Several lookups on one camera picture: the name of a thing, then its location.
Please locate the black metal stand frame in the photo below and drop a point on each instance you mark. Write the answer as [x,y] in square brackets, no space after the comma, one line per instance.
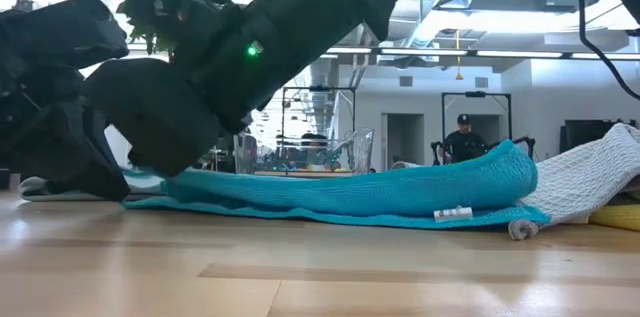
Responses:
[475,94]

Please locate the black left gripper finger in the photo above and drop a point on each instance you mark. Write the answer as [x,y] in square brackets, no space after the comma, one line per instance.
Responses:
[80,167]

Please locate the black cabinet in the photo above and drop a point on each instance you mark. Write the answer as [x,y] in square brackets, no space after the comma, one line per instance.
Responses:
[585,134]

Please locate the grey waffle-weave towel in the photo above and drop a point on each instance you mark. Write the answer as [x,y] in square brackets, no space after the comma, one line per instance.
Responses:
[585,177]

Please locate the turquoise terry towel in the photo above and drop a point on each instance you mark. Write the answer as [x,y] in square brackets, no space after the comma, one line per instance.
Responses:
[350,192]

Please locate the clear plastic bin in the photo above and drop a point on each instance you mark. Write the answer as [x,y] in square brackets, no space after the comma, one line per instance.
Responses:
[345,157]

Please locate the green leafy plant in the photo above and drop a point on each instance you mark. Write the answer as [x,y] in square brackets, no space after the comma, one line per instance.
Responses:
[145,37]

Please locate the yellow towel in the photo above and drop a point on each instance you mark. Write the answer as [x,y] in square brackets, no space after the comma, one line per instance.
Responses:
[620,217]

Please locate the person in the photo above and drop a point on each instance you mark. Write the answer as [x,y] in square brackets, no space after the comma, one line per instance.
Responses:
[465,144]
[314,144]

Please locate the black background robot arms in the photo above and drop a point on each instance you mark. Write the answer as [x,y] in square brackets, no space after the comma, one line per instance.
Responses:
[525,143]

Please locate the light blue teal-edged towel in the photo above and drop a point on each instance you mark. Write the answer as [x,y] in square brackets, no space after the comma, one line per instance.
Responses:
[150,184]

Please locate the long ceiling light strip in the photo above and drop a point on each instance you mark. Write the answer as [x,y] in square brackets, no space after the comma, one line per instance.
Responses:
[520,54]

